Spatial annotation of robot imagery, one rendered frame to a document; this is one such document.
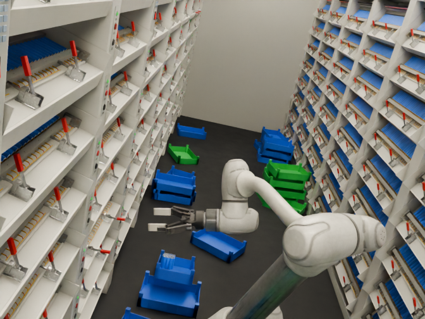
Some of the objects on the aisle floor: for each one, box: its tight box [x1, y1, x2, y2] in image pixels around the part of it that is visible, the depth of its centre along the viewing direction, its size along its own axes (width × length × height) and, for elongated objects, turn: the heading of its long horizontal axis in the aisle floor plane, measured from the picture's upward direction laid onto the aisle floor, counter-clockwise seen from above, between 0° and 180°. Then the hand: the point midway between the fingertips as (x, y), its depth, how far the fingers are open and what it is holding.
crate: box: [137, 270, 202, 318], centre depth 242 cm, size 30×20×8 cm
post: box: [40, 0, 121, 319], centre depth 147 cm, size 20×9×169 cm, turn 58°
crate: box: [190, 228, 247, 263], centre depth 301 cm, size 30×20×8 cm
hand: (153, 219), depth 188 cm, fingers open, 13 cm apart
